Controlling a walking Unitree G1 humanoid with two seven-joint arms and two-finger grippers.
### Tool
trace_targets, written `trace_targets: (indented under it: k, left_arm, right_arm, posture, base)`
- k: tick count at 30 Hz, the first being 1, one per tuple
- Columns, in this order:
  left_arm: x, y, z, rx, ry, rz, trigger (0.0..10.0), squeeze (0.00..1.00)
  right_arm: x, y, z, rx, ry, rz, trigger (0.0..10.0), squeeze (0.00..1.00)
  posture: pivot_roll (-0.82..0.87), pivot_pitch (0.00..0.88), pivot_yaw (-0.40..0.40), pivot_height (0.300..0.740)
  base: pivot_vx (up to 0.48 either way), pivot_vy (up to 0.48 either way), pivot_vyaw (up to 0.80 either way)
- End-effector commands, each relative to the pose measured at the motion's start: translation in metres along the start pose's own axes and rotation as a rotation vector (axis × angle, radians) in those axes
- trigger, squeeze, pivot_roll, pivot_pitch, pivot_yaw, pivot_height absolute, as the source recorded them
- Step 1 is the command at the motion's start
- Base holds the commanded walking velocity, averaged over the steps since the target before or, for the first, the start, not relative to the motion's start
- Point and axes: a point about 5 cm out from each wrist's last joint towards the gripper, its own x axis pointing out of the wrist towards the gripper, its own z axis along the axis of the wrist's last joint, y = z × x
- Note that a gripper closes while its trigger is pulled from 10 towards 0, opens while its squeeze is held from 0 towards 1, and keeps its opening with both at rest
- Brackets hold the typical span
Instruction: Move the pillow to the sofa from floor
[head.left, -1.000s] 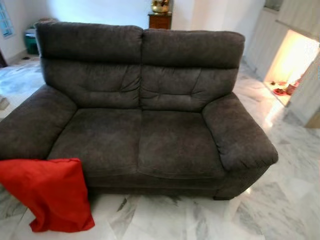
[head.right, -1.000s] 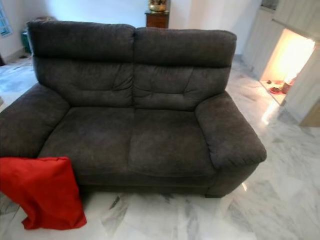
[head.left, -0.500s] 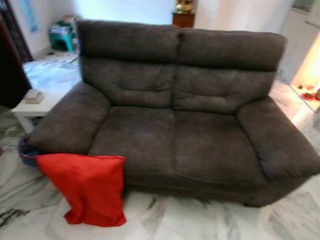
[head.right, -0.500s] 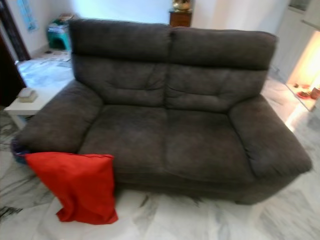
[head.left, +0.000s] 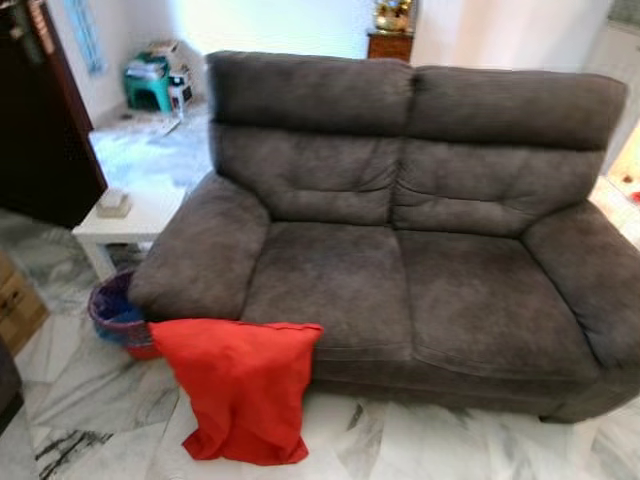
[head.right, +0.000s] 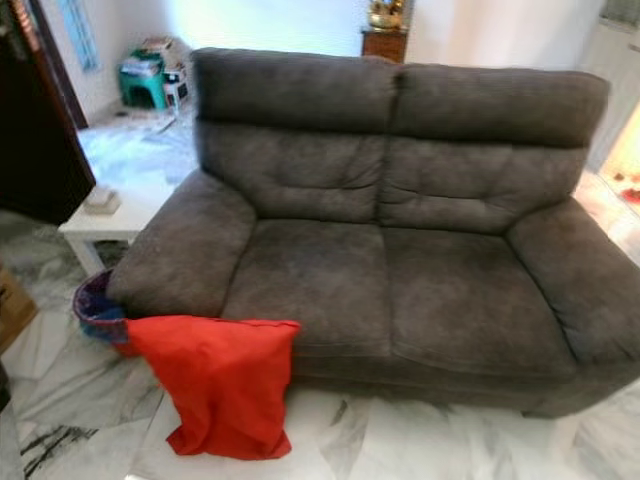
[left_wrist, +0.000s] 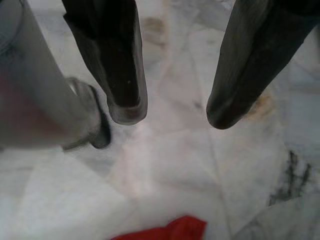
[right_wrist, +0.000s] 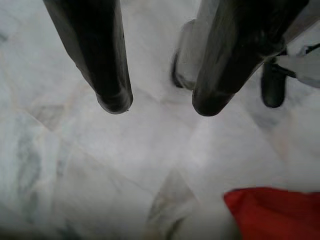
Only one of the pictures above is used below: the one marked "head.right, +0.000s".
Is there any green plastic stool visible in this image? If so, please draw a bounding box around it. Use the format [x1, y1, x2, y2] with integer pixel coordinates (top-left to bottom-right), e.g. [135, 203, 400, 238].
[118, 50, 167, 110]

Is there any small beige box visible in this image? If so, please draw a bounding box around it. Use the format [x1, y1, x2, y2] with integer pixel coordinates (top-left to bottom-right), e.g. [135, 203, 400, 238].
[84, 186, 121, 215]

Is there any purple and red basket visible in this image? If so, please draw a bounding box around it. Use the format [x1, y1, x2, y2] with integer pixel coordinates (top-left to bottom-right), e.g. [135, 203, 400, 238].
[73, 268, 142, 357]

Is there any white side table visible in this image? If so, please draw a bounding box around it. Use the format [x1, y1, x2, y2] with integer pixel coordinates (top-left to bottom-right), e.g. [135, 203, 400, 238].
[58, 186, 173, 277]

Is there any brown wooden cabinet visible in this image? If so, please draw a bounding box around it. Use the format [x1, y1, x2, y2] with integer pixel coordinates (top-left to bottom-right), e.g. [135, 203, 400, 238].
[361, 27, 409, 64]

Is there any grey fabric two-seat sofa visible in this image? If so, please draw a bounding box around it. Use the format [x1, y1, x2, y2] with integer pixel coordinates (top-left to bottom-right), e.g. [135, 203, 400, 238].
[106, 47, 640, 419]

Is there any white appliance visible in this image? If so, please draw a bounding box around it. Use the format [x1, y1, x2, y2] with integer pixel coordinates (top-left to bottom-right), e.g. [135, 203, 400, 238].
[162, 62, 191, 109]

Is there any dark wooden door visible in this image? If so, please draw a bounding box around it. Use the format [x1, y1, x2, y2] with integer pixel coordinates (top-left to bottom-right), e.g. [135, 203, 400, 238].
[0, 0, 98, 226]

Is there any red pillow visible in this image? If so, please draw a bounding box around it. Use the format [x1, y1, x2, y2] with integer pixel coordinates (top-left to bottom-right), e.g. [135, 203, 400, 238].
[125, 314, 301, 461]

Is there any golden ornament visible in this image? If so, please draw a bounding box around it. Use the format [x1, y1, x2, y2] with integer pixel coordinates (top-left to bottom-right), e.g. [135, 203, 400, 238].
[368, 0, 406, 30]

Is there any brown cardboard box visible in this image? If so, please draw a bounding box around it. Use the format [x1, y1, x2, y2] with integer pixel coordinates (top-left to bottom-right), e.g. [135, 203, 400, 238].
[0, 268, 38, 353]

